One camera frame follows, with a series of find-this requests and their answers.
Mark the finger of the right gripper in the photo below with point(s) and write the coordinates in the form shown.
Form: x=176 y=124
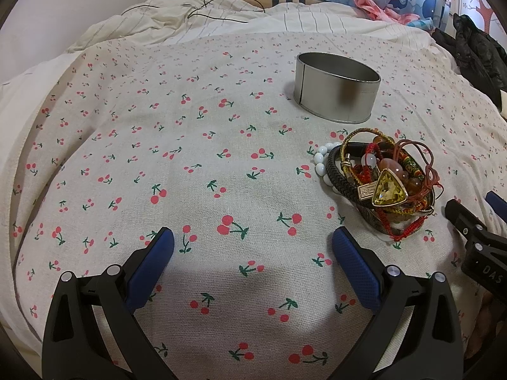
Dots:
x=497 y=204
x=465 y=222

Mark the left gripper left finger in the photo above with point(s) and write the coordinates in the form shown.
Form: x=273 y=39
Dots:
x=73 y=347

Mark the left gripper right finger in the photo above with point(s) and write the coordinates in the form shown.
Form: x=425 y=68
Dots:
x=431 y=347

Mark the yellow triangular gem pendant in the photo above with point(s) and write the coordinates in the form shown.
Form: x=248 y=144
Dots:
x=389 y=190

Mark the black jacket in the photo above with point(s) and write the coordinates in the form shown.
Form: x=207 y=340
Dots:
x=480 y=59

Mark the round silver metal tin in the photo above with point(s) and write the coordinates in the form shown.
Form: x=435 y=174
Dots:
x=335 y=88

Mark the cherry print bed sheet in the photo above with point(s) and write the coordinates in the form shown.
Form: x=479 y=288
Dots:
x=205 y=138

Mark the pink crumpled cloth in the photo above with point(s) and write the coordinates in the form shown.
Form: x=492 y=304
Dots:
x=376 y=13

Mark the striped white duvet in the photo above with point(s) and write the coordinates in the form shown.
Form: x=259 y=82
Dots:
x=172 y=22

